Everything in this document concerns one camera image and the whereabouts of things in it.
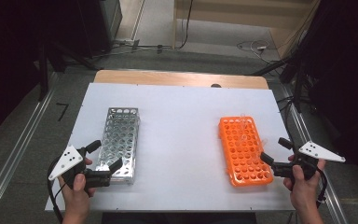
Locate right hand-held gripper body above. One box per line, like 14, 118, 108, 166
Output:
271, 140, 347, 182

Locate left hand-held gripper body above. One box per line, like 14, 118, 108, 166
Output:
48, 145, 112, 190

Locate orange test tube rack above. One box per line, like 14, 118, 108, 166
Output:
217, 116, 275, 188

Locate metal test tube rack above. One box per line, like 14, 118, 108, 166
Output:
95, 106, 141, 186

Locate person's left hand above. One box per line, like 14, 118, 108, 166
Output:
58, 158, 97, 217

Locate person's right hand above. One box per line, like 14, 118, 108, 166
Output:
282, 154, 327, 213

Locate black stand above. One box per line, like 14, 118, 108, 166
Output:
251, 55, 312, 114
37, 41, 102, 102

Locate white board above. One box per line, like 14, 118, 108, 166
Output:
45, 82, 315, 213

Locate dark curtain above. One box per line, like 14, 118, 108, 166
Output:
0, 0, 85, 146
292, 0, 358, 191

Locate power strip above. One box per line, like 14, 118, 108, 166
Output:
115, 37, 141, 50

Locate black cabinet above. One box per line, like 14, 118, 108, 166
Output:
77, 0, 123, 59

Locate metal floor rail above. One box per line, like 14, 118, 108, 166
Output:
0, 73, 60, 224
279, 87, 350, 224

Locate right hand-held gripper cable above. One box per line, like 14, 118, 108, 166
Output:
315, 167, 329, 209

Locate hand-held gripper cable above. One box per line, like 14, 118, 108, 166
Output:
46, 157, 64, 224
315, 167, 329, 209

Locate left hand-held gripper cable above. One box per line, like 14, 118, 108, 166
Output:
46, 157, 64, 224

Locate white coiled cable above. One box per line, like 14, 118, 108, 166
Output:
236, 39, 282, 65

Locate grey floor cables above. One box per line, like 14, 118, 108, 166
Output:
92, 42, 173, 61

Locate black hanging cable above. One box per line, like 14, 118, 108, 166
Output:
175, 0, 195, 50

